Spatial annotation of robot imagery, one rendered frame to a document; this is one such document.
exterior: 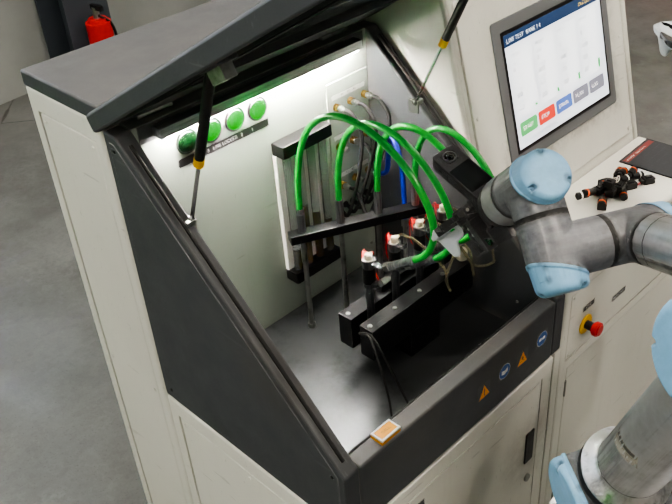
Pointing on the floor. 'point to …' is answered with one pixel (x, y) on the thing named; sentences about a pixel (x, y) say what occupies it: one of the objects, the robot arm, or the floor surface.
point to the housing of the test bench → (117, 246)
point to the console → (583, 397)
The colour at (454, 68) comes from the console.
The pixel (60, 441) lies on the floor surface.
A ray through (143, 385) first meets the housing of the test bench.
